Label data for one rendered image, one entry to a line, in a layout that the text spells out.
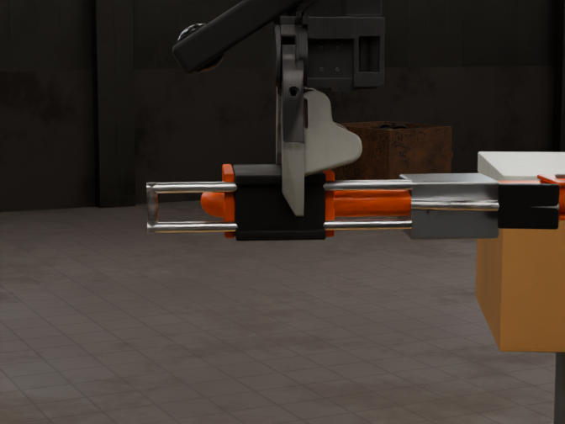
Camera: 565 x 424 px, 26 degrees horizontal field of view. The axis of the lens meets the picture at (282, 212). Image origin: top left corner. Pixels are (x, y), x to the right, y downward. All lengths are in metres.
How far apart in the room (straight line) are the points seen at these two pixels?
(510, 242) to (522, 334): 0.21
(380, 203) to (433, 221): 0.04
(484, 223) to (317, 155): 0.14
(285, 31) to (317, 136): 0.08
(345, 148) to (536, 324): 1.94
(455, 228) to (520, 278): 1.85
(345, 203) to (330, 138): 0.06
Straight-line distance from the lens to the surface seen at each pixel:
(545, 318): 2.82
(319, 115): 0.91
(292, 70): 0.90
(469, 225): 0.95
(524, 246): 2.78
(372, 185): 0.93
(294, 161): 0.89
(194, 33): 0.92
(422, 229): 0.94
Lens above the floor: 1.31
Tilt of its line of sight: 8 degrees down
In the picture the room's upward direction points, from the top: straight up
